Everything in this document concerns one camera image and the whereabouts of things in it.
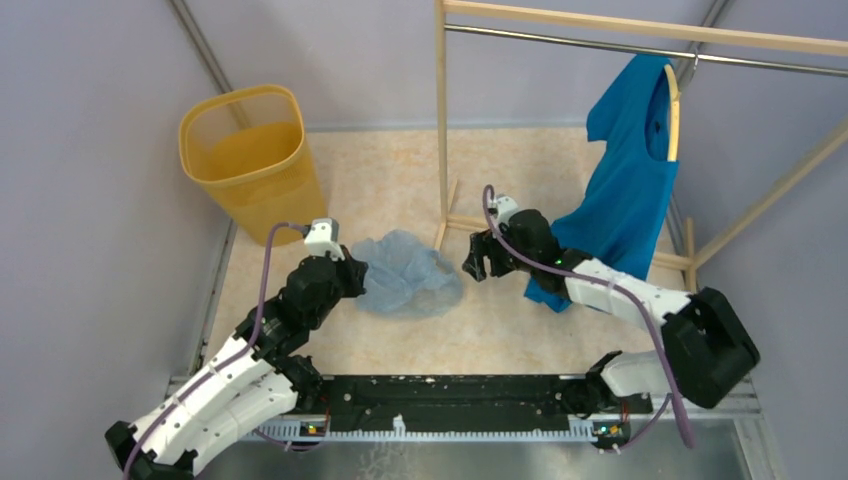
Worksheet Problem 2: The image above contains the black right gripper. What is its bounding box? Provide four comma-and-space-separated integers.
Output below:
463, 223, 537, 282

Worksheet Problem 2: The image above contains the light blue plastic trash bag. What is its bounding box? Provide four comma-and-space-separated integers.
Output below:
351, 229, 464, 319

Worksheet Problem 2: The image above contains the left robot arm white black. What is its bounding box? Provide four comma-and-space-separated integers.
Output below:
104, 256, 368, 479

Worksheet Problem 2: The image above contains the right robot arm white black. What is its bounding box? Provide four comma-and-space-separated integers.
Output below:
462, 209, 761, 412

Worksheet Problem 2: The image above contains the yellow plastic trash bin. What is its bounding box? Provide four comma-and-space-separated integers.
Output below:
178, 84, 328, 245

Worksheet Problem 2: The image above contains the blue t-shirt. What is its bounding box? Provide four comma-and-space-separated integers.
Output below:
551, 55, 679, 279

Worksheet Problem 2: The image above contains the wooden clothes hanger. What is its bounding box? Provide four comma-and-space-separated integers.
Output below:
664, 64, 681, 163

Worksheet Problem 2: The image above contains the wooden clothes rack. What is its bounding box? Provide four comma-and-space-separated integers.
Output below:
433, 1, 847, 289

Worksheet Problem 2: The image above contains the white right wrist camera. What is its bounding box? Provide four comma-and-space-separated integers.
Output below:
488, 194, 520, 227

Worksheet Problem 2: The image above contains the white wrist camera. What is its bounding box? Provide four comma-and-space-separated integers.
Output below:
488, 194, 520, 227
304, 217, 346, 261

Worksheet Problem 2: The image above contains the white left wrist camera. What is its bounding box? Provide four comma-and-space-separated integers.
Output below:
304, 217, 346, 261

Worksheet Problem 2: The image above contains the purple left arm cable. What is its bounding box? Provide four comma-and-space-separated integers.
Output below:
121, 222, 313, 480

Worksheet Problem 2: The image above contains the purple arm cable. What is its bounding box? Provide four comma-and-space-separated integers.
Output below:
482, 184, 697, 452
121, 222, 313, 480

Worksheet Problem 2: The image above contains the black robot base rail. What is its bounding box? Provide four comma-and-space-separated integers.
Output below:
282, 374, 654, 433

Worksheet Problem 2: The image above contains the white slotted cable duct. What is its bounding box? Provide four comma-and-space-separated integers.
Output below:
243, 415, 627, 449

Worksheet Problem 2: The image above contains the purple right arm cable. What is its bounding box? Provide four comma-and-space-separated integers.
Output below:
482, 184, 697, 452

